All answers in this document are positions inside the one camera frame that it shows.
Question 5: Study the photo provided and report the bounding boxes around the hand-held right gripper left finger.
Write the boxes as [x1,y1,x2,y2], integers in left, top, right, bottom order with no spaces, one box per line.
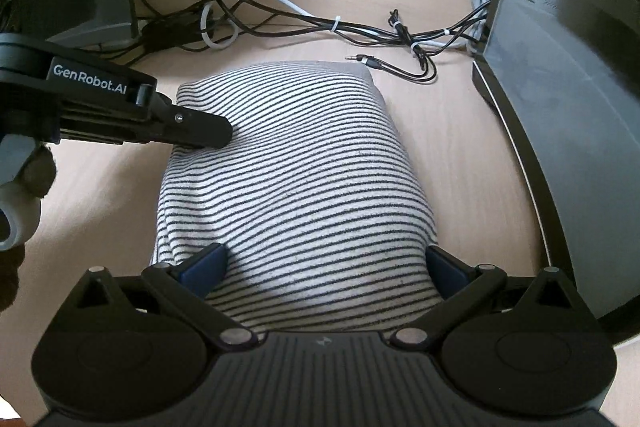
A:
[69,243,259,354]

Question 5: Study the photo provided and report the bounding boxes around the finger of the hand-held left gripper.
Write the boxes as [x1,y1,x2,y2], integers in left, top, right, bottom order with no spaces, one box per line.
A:
[149,92,233,152]

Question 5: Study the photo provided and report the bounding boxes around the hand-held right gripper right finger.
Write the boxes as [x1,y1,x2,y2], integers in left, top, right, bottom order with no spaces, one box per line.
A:
[390,246,592,351]

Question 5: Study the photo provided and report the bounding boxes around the striped grey clothes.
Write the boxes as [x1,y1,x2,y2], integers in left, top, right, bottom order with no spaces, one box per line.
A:
[150,60,441,334]

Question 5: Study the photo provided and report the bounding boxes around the black power adapter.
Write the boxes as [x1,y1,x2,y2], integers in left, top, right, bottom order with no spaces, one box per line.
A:
[141,18,202,54]

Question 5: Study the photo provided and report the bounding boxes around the white computer case glass panel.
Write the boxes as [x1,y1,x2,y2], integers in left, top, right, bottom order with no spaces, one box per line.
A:
[471,0,640,349]

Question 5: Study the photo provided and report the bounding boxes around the black cable bundle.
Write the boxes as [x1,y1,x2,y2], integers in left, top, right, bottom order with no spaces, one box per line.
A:
[200,0,493,58]

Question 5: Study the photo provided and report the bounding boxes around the black audio jack cable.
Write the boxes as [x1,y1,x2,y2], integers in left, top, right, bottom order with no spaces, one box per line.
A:
[344,53,439,84]

